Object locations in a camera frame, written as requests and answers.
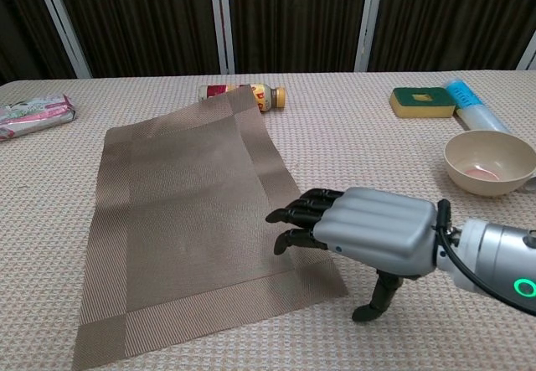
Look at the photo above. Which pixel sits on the right black and grey robot hand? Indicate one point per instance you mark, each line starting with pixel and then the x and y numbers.
pixel 377 228

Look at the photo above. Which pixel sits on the beige plastic bowl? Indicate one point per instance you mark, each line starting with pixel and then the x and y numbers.
pixel 481 149

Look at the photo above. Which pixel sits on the brown woven placemat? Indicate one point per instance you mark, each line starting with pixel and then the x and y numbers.
pixel 167 199

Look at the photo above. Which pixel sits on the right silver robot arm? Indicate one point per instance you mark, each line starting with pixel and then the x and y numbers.
pixel 494 245

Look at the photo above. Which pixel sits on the beige woven tablecloth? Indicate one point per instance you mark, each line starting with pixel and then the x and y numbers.
pixel 377 157

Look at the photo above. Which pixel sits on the green and yellow sponge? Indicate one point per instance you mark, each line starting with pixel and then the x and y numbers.
pixel 419 110

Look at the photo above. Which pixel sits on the clear bag roll blue label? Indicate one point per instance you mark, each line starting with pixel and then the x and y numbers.
pixel 473 111

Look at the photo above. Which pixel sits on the Costa coffee bottle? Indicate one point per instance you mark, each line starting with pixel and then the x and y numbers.
pixel 270 96

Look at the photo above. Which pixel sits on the dark pleated screen panel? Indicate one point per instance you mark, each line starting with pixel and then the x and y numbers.
pixel 21 23
pixel 293 19
pixel 452 15
pixel 138 19

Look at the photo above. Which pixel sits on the floral pink tissue pack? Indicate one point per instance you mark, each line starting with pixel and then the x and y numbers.
pixel 37 117

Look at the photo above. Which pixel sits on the white screen frame post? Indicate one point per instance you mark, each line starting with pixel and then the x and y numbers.
pixel 221 32
pixel 369 23
pixel 63 23
pixel 528 57

